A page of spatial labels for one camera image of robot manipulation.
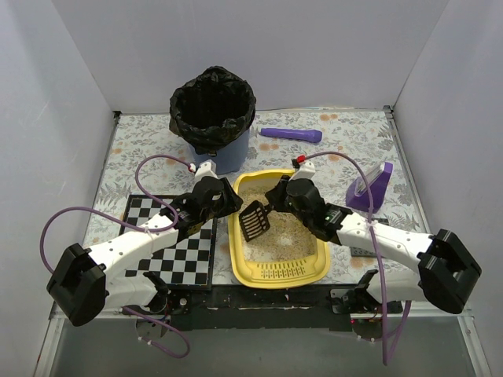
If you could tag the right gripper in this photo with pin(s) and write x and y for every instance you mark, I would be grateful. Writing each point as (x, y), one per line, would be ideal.
(277, 195)

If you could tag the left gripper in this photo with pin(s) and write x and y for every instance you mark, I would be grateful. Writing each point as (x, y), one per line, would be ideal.
(227, 195)

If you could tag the black litter scoop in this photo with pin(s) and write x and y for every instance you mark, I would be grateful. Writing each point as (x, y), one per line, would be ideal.
(254, 221)

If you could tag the blue trash bin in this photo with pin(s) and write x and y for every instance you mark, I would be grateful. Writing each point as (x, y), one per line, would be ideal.
(228, 159)

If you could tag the yellow litter box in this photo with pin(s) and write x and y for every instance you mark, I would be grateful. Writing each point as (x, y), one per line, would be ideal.
(276, 275)

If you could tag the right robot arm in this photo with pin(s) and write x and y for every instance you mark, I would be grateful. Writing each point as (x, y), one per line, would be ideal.
(444, 271)

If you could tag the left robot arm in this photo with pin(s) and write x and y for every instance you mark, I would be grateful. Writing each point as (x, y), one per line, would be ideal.
(87, 281)

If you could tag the cat litter granules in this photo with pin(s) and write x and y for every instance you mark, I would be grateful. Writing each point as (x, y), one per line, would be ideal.
(287, 239)

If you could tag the purple flashlight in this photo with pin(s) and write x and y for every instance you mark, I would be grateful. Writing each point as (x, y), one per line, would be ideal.
(311, 136)

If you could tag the black white chessboard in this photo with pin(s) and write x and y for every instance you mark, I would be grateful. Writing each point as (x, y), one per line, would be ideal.
(186, 265)

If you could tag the grey lego baseplate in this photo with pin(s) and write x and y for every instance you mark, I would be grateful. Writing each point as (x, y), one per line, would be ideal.
(363, 253)

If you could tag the floral table mat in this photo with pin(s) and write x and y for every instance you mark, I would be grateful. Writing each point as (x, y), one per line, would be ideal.
(145, 154)

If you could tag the black trash bag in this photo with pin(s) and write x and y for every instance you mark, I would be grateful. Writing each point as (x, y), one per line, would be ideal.
(212, 110)

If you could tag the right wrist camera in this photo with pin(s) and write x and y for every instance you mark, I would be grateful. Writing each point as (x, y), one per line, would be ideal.
(304, 168)

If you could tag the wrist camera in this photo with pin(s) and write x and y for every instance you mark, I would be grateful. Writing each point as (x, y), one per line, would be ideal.
(205, 169)
(304, 168)

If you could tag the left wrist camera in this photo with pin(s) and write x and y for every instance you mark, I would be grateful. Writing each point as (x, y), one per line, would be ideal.
(205, 169)

